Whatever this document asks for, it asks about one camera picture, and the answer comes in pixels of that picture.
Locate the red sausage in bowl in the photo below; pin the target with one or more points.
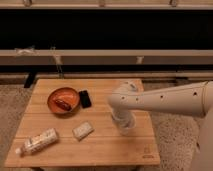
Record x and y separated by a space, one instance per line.
62 104

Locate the black phone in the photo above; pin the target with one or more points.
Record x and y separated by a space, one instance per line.
85 99

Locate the clear plastic bottle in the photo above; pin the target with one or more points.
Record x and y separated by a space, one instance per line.
38 142

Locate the white snack packet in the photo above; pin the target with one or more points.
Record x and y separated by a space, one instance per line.
83 130

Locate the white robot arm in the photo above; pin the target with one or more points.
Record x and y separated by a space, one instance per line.
192 100

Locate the orange bowl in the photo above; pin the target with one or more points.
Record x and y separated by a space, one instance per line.
67 94

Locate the wooden table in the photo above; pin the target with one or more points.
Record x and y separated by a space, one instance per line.
88 138

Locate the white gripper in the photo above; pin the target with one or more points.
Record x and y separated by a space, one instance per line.
123 118

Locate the white tape on rail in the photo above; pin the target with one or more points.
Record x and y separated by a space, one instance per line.
24 51

